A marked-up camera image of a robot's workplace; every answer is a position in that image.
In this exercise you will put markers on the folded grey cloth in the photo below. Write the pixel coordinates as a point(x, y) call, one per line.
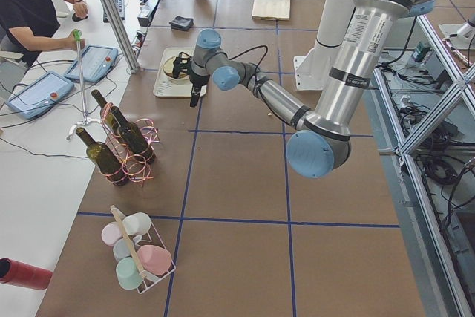
point(181, 23)

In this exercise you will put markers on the black keyboard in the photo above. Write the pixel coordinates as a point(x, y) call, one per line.
point(120, 6)

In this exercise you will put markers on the wooden cutting board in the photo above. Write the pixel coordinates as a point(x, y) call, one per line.
point(271, 9)

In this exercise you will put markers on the metal stand green clip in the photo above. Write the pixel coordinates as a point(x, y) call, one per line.
point(86, 120)

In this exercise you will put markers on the light pink cup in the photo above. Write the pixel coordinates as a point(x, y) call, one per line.
point(111, 233)

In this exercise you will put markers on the red cylinder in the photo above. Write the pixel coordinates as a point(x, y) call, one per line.
point(20, 274)

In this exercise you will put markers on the white wire cup rack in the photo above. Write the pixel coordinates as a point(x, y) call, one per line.
point(134, 242)

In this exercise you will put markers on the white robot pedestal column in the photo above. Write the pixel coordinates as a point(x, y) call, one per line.
point(335, 19)

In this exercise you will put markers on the grey blue cup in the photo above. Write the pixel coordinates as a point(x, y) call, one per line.
point(121, 250)

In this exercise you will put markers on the dark green wine bottle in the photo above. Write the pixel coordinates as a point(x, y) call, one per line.
point(105, 160)

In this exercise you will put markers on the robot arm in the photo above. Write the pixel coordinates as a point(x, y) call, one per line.
point(350, 39)

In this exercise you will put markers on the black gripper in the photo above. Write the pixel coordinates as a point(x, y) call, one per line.
point(198, 80)

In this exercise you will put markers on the bread slice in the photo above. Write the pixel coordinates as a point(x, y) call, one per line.
point(168, 66)

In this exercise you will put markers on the white cup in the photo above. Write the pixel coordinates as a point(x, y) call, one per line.
point(137, 224)

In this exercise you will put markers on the mint green cup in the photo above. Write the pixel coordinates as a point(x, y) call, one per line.
point(127, 274)

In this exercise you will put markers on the seated person black shirt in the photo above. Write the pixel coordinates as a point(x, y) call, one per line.
point(31, 24)

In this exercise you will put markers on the aluminium frame post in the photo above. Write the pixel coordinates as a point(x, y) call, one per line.
point(121, 36)

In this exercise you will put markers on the copper wire bottle rack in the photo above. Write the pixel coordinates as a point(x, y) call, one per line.
point(135, 166)

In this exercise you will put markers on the white round plate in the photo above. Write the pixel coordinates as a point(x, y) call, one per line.
point(174, 76)

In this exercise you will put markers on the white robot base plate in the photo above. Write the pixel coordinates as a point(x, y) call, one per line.
point(310, 72)

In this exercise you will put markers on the teach pendant tablet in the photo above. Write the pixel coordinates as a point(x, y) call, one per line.
point(40, 96)
point(97, 61)

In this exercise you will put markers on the cream bear serving tray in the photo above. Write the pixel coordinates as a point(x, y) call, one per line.
point(167, 87)

